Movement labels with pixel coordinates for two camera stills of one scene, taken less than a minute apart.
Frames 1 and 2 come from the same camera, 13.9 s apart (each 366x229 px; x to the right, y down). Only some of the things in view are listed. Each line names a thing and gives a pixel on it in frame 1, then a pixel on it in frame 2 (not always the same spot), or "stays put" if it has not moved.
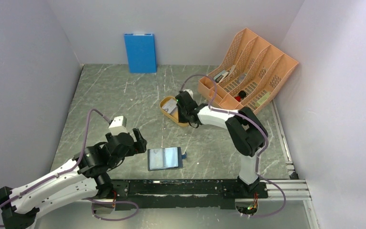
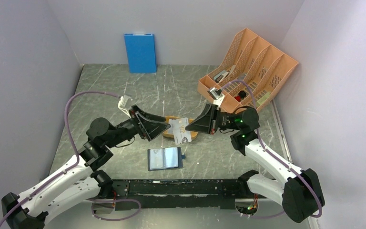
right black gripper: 181,119 to 208,122
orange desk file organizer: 252,70 stays put
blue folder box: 141,52 stays put
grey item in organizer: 241,78 stays put
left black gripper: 138,146 to 150,126
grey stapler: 220,76 stays put
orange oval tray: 168,107 to 193,134
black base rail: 183,194 stays put
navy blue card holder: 166,158 stays put
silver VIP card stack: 169,106 to 177,128
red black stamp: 241,94 stays put
